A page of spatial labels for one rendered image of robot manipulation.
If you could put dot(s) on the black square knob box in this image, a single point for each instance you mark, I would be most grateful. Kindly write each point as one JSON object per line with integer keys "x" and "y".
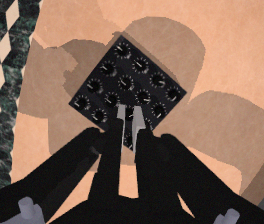
{"x": 143, "y": 89}

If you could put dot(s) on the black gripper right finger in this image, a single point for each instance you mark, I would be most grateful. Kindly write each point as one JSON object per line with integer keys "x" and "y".
{"x": 203, "y": 192}

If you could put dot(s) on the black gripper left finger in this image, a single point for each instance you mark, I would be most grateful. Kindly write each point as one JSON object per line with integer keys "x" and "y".
{"x": 38, "y": 196}

